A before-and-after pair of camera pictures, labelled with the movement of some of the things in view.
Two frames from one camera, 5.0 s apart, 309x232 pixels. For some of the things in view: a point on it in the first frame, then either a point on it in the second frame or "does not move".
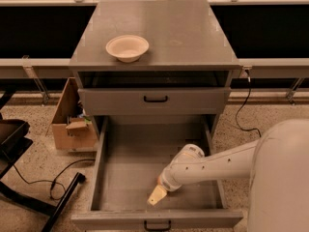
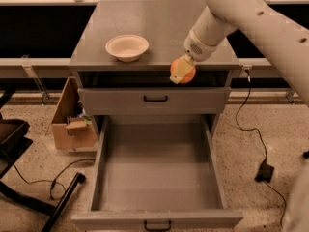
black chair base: [14, 140] does not move
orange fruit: [158, 181] to [189, 75]
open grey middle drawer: [130, 152] does not move
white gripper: [168, 185] to [197, 49]
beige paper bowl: [126, 47] does not move
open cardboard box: [72, 129] does not move
